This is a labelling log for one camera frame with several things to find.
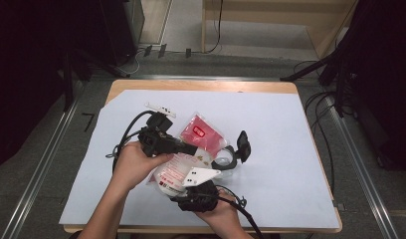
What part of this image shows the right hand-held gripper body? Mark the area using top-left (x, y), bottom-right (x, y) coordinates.
top-left (179, 166), bottom-right (223, 213)

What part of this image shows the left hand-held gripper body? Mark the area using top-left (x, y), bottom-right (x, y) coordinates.
top-left (138, 102), bottom-right (178, 157)

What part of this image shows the red and white powder pouch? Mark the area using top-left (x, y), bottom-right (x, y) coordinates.
top-left (146, 113), bottom-right (228, 199)

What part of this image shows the person's right hand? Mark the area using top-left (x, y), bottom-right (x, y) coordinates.
top-left (194, 192), bottom-right (245, 231)

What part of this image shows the person's left hand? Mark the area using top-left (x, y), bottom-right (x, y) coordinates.
top-left (111, 140), bottom-right (175, 193)

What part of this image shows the white table cover sheet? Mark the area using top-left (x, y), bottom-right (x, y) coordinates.
top-left (58, 89), bottom-right (340, 230)

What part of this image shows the black stand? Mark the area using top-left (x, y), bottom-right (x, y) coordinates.
top-left (60, 46), bottom-right (130, 113)
top-left (280, 33), bottom-right (361, 118)

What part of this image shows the dark cabinet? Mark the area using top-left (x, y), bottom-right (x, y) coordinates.
top-left (100, 0), bottom-right (146, 67)

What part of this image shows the black curtain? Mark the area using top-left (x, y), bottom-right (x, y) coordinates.
top-left (0, 0), bottom-right (73, 172)
top-left (336, 0), bottom-right (406, 175)

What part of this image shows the wooden shelf unit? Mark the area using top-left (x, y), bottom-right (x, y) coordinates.
top-left (200, 0), bottom-right (359, 60)

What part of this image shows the left hand-held gripper cable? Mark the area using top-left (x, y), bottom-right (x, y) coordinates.
top-left (105, 110), bottom-right (157, 174)

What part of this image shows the hand-held gripper cable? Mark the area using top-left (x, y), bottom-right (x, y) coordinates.
top-left (217, 185), bottom-right (266, 239)
top-left (105, 110), bottom-right (157, 174)

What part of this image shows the right hand-held gripper cable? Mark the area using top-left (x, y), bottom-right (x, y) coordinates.
top-left (217, 185), bottom-right (266, 239)

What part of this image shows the metal floor rail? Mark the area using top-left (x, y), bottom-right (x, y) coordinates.
top-left (1, 81), bottom-right (88, 239)
top-left (323, 96), bottom-right (400, 239)

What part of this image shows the black hanging cable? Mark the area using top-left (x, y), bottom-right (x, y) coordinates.
top-left (205, 0), bottom-right (225, 55)

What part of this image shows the black floor cable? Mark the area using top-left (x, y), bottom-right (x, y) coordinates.
top-left (304, 91), bottom-right (338, 197)

